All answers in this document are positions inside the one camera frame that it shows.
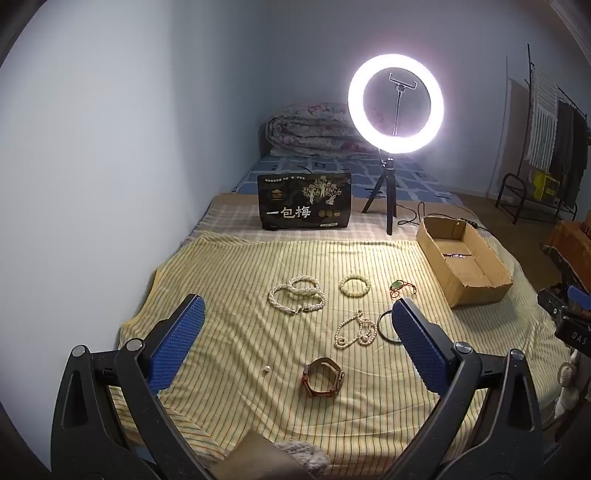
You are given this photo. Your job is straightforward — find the blue patterned bed sheet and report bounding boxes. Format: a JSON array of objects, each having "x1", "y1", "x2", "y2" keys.
[{"x1": 231, "y1": 154, "x2": 462, "y2": 206}]

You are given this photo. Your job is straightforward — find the cardboard box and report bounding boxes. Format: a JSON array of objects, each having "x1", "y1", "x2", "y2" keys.
[{"x1": 416, "y1": 215, "x2": 514, "y2": 309}]

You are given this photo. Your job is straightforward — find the pale bead bracelet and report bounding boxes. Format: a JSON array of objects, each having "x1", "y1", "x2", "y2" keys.
[{"x1": 339, "y1": 274, "x2": 372, "y2": 297}]

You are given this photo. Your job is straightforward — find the black metal stand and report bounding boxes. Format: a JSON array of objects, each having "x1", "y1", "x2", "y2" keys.
[{"x1": 496, "y1": 173, "x2": 578, "y2": 225}]

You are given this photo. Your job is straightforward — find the thin pearl necklace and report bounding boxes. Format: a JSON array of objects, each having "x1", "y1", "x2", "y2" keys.
[{"x1": 332, "y1": 309, "x2": 378, "y2": 350}]

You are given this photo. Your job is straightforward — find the brown leather strap watch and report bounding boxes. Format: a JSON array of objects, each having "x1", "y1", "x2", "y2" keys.
[{"x1": 302, "y1": 357, "x2": 345, "y2": 398}]

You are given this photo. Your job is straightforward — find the black ring light cable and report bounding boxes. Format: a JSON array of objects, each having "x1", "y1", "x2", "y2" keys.
[{"x1": 397, "y1": 202, "x2": 490, "y2": 232}]

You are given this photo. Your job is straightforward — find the dark hanging clothes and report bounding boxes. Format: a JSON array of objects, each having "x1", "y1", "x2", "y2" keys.
[{"x1": 549, "y1": 99, "x2": 591, "y2": 208}]

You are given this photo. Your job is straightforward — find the twisted pearl necklace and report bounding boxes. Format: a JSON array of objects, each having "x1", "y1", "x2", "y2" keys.
[{"x1": 268, "y1": 274, "x2": 325, "y2": 319}]

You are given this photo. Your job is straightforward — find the yellow striped cloth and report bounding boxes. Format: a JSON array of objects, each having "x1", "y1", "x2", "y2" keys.
[{"x1": 117, "y1": 231, "x2": 573, "y2": 480}]

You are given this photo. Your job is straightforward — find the brown cardboard piece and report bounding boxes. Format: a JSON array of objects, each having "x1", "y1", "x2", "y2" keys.
[{"x1": 215, "y1": 431, "x2": 305, "y2": 480}]

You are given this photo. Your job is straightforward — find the yellow box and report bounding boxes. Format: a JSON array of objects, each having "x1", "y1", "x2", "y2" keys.
[{"x1": 533, "y1": 171, "x2": 561, "y2": 201}]

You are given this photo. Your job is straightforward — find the white knit hanging cloth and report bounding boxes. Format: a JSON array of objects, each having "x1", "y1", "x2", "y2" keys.
[{"x1": 526, "y1": 67, "x2": 560, "y2": 171}]

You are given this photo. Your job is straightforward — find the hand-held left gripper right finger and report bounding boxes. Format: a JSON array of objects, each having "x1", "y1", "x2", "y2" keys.
[{"x1": 392, "y1": 298, "x2": 546, "y2": 480}]

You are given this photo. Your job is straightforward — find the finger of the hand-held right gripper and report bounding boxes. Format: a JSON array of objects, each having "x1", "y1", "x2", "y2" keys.
[
  {"x1": 567, "y1": 284, "x2": 591, "y2": 308},
  {"x1": 537, "y1": 287, "x2": 571, "y2": 321}
]

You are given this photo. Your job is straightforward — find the dark thin bangle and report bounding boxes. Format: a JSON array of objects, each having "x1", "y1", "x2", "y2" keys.
[{"x1": 377, "y1": 310, "x2": 403, "y2": 343}]

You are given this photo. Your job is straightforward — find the grey fuzzy cloth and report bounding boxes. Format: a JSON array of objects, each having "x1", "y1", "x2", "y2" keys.
[{"x1": 276, "y1": 440, "x2": 329, "y2": 476}]

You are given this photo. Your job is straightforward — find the green jade pendant red cord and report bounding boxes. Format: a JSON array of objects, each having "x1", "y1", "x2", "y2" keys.
[{"x1": 389, "y1": 278, "x2": 419, "y2": 300}]

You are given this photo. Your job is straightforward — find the black clothes rack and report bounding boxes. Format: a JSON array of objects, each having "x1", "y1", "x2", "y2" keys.
[{"x1": 522, "y1": 44, "x2": 591, "y2": 222}]

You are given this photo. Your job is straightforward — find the white ring light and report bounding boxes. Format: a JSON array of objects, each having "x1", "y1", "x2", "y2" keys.
[{"x1": 348, "y1": 54, "x2": 445, "y2": 155}]

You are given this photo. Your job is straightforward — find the black snack bag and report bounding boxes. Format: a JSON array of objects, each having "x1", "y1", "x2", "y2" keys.
[{"x1": 257, "y1": 173, "x2": 353, "y2": 230}]

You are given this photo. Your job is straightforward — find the folded floral quilt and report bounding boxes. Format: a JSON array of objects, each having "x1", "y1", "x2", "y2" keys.
[{"x1": 264, "y1": 102, "x2": 384, "y2": 158}]

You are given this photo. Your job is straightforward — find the black tripod stand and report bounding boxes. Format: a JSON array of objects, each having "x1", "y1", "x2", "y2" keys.
[{"x1": 361, "y1": 150, "x2": 402, "y2": 236}]

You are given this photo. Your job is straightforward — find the beige plaid bed sheet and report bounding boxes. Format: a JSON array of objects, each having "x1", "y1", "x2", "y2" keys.
[{"x1": 182, "y1": 190, "x2": 568, "y2": 333}]

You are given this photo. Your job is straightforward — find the brown cardboard carton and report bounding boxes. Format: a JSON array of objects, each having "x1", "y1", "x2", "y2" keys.
[{"x1": 545, "y1": 220, "x2": 591, "y2": 278}]

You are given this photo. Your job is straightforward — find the person's right hand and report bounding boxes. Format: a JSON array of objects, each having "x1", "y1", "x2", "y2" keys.
[{"x1": 556, "y1": 360, "x2": 581, "y2": 416}]

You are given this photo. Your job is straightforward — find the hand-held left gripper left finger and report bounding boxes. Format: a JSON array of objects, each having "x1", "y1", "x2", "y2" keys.
[{"x1": 51, "y1": 293, "x2": 207, "y2": 480}]

